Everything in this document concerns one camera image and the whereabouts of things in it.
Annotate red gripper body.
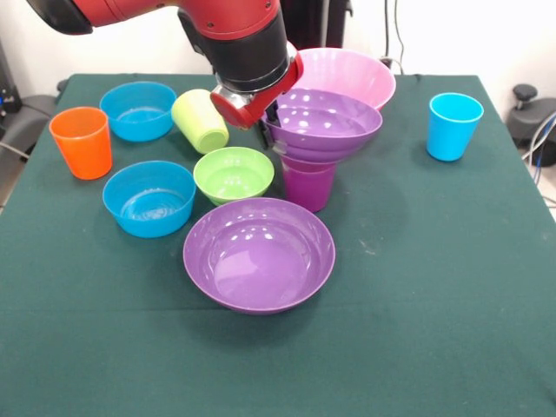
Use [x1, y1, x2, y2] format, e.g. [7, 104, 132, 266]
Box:
[209, 42, 305, 130]

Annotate green ribbed bowl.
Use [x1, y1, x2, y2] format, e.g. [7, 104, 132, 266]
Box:
[193, 146, 276, 207]

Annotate purple bowl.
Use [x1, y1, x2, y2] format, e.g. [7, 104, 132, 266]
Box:
[182, 196, 337, 315]
[261, 88, 384, 164]

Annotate lime green cup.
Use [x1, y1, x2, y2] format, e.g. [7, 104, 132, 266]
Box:
[170, 89, 230, 156]

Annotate purple cup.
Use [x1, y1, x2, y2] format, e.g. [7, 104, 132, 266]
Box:
[281, 154, 336, 214]

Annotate large pink bowl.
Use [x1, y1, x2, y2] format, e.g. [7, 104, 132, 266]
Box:
[297, 47, 397, 112]

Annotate blue bowl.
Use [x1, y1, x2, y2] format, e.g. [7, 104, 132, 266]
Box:
[102, 160, 197, 239]
[99, 81, 178, 142]

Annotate orange cup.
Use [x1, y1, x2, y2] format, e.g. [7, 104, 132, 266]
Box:
[48, 106, 114, 181]

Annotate blue cup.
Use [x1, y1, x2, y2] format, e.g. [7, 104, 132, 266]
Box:
[426, 92, 485, 162]

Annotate dark green tablecloth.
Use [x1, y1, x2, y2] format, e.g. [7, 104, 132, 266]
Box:
[0, 72, 556, 417]

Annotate grey chair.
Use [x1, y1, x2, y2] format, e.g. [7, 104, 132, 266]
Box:
[0, 93, 58, 158]

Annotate black equipment box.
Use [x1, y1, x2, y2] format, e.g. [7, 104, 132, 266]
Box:
[0, 38, 23, 131]

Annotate black knob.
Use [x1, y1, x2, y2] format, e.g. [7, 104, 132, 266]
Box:
[511, 83, 540, 115]

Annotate dark grey base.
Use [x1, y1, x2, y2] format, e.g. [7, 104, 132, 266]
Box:
[506, 97, 556, 151]

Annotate black wall cable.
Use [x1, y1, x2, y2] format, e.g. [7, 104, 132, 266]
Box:
[380, 0, 407, 75]

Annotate blue and grey cables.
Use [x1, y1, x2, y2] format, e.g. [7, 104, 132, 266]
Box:
[520, 110, 556, 205]

